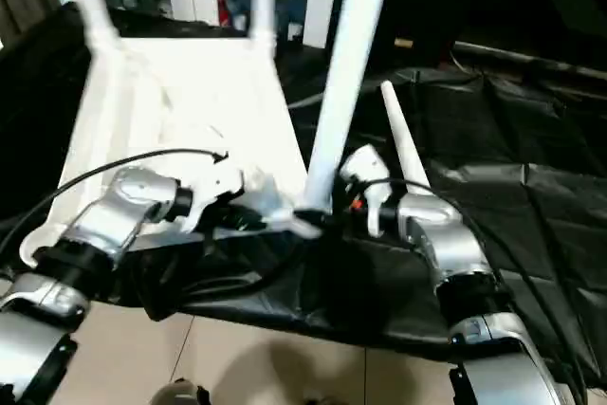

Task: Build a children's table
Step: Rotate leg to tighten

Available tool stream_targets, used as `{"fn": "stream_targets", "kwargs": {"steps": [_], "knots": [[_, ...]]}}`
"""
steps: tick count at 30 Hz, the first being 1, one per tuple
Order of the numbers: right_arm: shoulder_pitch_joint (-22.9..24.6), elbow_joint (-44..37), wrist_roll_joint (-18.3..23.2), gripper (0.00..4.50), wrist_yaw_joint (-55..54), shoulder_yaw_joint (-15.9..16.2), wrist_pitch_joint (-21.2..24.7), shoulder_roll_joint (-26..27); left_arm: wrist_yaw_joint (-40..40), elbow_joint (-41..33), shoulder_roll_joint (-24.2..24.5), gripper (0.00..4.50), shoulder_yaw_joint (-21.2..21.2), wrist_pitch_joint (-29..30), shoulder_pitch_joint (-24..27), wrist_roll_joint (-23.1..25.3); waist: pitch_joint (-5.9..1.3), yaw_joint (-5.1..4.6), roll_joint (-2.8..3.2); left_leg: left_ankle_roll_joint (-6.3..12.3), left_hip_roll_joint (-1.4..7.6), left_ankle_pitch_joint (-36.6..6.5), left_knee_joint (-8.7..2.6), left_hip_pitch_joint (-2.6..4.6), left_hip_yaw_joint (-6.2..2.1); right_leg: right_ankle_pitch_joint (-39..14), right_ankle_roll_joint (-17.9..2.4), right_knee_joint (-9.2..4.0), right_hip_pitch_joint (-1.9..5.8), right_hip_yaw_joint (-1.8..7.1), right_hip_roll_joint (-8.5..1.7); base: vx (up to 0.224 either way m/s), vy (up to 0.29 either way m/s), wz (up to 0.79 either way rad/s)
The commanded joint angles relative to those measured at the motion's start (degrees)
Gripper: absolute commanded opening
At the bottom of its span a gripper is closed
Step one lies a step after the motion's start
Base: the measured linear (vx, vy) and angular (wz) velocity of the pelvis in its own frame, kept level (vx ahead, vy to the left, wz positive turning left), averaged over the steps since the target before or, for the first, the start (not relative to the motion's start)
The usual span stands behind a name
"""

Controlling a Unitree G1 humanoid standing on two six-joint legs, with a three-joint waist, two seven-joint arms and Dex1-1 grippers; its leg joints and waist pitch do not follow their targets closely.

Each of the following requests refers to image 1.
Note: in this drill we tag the white plastic table top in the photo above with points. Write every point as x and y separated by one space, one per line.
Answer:
180 101

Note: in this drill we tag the small white box red base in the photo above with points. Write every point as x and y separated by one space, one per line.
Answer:
295 31

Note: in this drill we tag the dark metal rod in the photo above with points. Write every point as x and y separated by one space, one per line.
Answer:
531 60

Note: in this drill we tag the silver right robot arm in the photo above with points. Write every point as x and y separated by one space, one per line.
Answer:
450 239

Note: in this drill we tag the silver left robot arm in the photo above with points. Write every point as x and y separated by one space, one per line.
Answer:
128 201

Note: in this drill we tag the dark right robot foot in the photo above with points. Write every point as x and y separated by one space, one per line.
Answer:
322 401

